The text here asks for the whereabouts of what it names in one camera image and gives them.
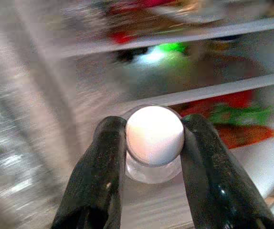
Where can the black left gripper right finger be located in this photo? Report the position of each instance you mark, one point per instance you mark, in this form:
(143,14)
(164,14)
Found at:
(213,171)

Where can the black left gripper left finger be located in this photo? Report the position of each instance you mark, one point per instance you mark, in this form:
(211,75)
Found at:
(98,167)

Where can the white fridge shelf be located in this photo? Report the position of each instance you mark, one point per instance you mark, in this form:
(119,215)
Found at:
(175,35)
(223,89)

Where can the red and green food packet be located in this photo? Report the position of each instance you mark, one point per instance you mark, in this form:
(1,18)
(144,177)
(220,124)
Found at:
(242,124)

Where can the bright green item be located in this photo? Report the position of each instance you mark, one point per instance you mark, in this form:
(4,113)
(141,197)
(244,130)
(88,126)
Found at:
(172,47)

